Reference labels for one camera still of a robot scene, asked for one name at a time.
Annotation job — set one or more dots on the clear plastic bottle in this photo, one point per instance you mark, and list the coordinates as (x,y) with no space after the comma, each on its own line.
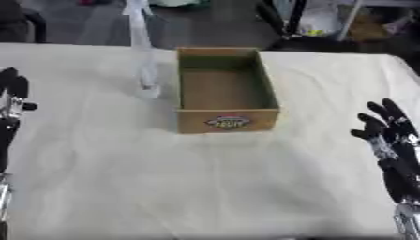
(144,53)

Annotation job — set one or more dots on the clear plastic bag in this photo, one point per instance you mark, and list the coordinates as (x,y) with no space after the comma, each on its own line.
(321,18)

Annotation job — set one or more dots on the black chair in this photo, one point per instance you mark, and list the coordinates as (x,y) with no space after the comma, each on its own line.
(18,20)

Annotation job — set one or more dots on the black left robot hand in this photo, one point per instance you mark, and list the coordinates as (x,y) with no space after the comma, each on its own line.
(7,131)

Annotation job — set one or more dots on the black tripod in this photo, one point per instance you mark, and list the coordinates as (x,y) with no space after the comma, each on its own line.
(284,18)

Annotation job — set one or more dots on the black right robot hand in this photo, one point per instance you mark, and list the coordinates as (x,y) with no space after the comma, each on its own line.
(399,146)

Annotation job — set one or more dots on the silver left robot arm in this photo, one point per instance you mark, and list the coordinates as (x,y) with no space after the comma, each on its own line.
(3,200)

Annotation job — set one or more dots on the white metal frame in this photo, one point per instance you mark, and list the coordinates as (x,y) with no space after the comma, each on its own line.
(372,15)

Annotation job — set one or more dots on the tan cardboard box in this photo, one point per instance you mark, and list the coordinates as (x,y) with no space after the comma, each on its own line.
(225,90)

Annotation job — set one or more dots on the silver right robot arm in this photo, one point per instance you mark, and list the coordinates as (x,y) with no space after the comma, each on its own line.
(409,220)

